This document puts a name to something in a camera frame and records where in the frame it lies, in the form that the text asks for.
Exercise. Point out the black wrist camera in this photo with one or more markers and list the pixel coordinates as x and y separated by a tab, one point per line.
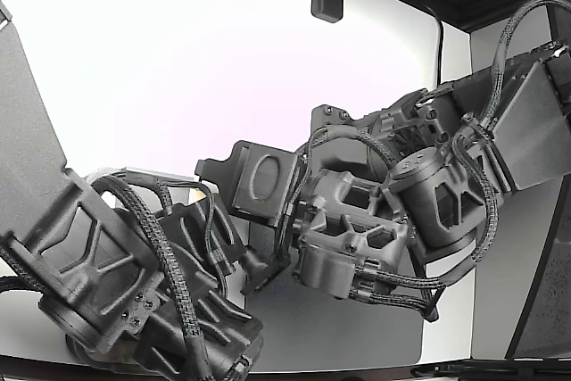
259	271

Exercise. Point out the dark gray printed robot arm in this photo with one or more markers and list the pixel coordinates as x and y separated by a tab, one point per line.
428	202
31	131

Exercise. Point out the gray rubber mat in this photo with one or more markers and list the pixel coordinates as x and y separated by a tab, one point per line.
334	332

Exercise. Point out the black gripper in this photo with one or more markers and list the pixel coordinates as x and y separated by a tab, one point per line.
263	178

